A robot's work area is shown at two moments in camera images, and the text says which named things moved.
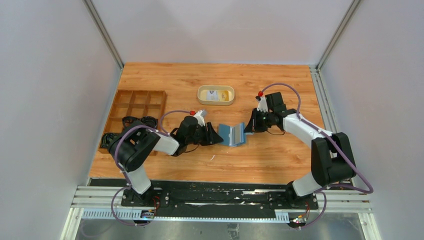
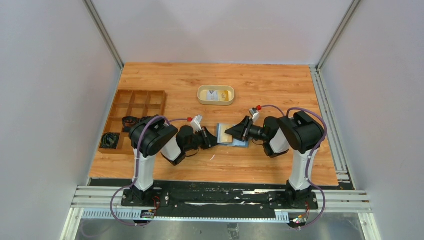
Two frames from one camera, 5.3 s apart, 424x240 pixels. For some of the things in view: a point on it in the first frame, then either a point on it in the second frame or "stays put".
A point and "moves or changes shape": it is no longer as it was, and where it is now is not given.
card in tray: (212, 95) stays put
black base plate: (204, 197) stays put
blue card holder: (232, 136) moves or changes shape
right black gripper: (254, 126) -> (238, 131)
